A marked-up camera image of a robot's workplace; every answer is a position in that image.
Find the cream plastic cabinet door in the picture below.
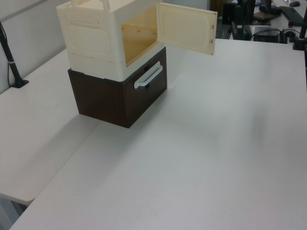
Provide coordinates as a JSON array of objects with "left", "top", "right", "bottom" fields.
[{"left": 156, "top": 2, "right": 218, "bottom": 56}]

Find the dark brown drawer box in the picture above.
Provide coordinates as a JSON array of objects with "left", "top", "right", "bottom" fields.
[{"left": 68, "top": 46, "right": 168, "bottom": 129}]

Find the black computer case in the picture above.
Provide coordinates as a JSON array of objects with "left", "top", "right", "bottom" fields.
[{"left": 222, "top": 2, "right": 242, "bottom": 25}]

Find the black electronics box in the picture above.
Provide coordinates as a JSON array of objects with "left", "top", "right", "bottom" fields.
[{"left": 253, "top": 28, "right": 282, "bottom": 43}]

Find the brown wooden board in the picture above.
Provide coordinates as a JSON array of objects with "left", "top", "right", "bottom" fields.
[{"left": 253, "top": 11, "right": 272, "bottom": 22}]

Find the black monitor base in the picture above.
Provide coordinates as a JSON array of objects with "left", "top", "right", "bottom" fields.
[{"left": 258, "top": 4, "right": 285, "bottom": 15}]

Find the black device with yellow dot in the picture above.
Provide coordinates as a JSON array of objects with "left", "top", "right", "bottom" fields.
[{"left": 281, "top": 23, "right": 298, "bottom": 44}]

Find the black table clamp with pole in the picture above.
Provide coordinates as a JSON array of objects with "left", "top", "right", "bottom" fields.
[{"left": 291, "top": 16, "right": 307, "bottom": 51}]

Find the black computer keyboard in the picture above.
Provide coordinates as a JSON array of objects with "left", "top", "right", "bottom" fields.
[{"left": 283, "top": 7, "right": 305, "bottom": 26}]

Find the white drawer handle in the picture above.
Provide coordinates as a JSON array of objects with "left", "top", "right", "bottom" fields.
[{"left": 133, "top": 61, "right": 165, "bottom": 90}]

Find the cream plastic tray with handles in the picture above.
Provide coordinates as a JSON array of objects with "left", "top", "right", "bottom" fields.
[{"left": 56, "top": 0, "right": 166, "bottom": 81}]

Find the thin black cable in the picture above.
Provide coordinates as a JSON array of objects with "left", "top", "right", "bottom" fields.
[{"left": 6, "top": 63, "right": 12, "bottom": 88}]

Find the black camera stand pole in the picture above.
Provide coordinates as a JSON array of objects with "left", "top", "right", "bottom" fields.
[{"left": 0, "top": 20, "right": 30, "bottom": 90}]

